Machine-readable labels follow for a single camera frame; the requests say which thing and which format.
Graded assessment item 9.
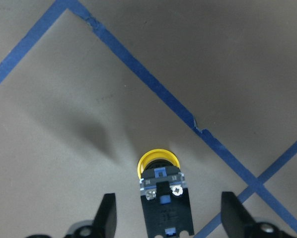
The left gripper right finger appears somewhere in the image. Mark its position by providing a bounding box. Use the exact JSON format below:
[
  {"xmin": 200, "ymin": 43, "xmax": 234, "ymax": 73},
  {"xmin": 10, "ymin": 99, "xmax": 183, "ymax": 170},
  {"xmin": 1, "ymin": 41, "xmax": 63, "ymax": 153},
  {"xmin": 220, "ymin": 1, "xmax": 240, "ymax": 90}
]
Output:
[{"xmin": 221, "ymin": 191, "xmax": 255, "ymax": 238}]

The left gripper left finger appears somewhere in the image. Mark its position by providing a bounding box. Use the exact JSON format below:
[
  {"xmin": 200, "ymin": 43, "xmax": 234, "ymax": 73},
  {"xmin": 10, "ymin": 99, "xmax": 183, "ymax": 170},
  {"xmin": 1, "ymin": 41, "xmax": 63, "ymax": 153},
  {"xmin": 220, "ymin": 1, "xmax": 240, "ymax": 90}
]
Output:
[{"xmin": 92, "ymin": 193, "xmax": 117, "ymax": 238}]

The yellow push button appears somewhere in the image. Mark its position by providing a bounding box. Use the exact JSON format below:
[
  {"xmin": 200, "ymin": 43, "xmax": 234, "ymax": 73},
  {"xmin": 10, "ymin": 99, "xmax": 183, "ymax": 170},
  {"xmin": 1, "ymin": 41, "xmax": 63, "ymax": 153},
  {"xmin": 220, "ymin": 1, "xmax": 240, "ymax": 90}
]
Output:
[{"xmin": 137, "ymin": 149, "xmax": 195, "ymax": 238}]

